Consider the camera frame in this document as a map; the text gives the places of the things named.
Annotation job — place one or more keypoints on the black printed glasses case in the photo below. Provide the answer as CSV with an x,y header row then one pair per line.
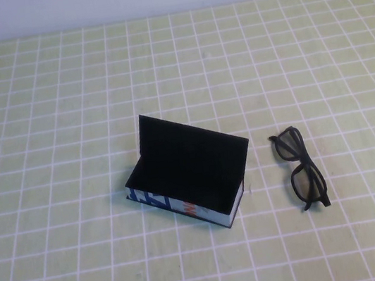
x,y
192,168

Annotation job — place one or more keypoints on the black frame glasses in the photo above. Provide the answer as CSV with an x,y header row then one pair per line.
x,y
307,160

